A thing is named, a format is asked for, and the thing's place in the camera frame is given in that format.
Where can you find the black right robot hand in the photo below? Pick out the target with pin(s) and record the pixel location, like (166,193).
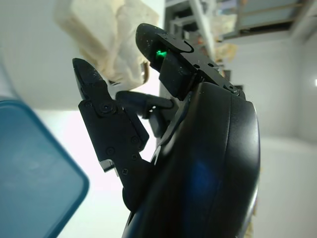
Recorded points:
(210,161)

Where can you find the slice of white bread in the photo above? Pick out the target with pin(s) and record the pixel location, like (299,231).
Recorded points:
(99,37)

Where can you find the blue plastic tray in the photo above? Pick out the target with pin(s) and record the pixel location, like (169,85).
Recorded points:
(34,173)

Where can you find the metal shelving rack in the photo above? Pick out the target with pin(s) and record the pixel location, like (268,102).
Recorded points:
(223,22)

